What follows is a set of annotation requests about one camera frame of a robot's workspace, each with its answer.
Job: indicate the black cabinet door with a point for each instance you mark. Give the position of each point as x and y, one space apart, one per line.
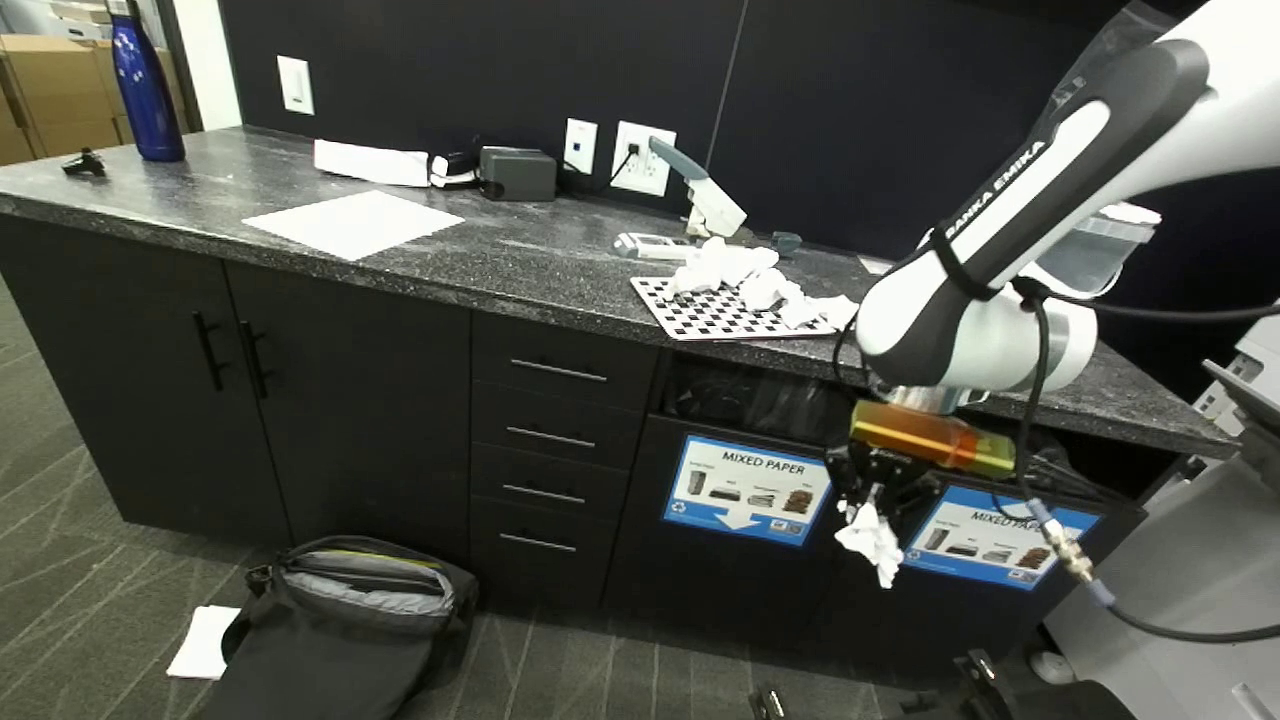
361 400
123 375

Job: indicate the white frame post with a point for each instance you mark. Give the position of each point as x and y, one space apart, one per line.
205 63

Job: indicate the grey black backpack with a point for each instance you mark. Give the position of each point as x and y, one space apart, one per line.
334 641

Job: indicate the small white wall outlet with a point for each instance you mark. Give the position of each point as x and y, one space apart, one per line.
579 145

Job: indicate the black bin door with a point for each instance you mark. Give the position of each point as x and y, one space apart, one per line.
692 584
960 627

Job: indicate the blue sign with upward arrow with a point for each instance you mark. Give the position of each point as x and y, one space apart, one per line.
1014 547

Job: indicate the orange wrist camera box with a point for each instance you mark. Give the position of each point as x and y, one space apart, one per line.
935 440

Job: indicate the small black object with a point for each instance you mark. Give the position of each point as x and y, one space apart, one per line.
81 164

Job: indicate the blue water bottle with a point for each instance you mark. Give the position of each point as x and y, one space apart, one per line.
146 93

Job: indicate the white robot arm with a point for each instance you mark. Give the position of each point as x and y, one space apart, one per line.
1014 224

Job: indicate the flat white paper sheet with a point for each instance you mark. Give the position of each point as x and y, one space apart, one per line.
355 221

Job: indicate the brown cardboard box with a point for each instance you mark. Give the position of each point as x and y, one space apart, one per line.
54 93

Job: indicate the large white wall outlet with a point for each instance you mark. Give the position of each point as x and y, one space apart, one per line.
640 157

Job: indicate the white paper scrap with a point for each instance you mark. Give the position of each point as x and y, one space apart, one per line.
205 641

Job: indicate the black cabinet drawer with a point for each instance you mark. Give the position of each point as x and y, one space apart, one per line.
542 573
544 469
552 413
561 346

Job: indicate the small white device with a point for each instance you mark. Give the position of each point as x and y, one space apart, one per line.
655 247

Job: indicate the blue sign with downward arrow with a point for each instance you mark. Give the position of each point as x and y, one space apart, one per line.
742 484

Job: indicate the white wall plate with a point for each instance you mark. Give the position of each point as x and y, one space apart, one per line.
295 87

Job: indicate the small grey block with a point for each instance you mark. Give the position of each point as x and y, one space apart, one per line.
787 247

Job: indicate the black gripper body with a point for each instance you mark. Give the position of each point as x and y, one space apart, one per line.
885 474

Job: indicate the grey robot cart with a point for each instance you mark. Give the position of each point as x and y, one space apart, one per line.
1184 573

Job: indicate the black cart foot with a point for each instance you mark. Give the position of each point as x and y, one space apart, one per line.
994 681

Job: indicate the black power adapter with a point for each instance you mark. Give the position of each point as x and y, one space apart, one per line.
516 175

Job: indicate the white rectangular box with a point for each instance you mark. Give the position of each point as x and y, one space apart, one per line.
371 162

